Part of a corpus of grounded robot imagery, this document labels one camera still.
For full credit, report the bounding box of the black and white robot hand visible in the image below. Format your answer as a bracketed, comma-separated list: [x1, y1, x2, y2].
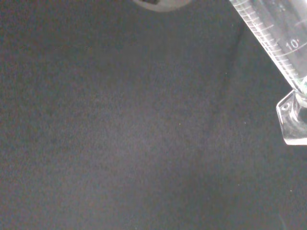
[132, 0, 193, 12]

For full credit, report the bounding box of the black bench cloth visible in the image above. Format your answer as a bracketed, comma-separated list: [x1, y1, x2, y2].
[0, 0, 307, 230]

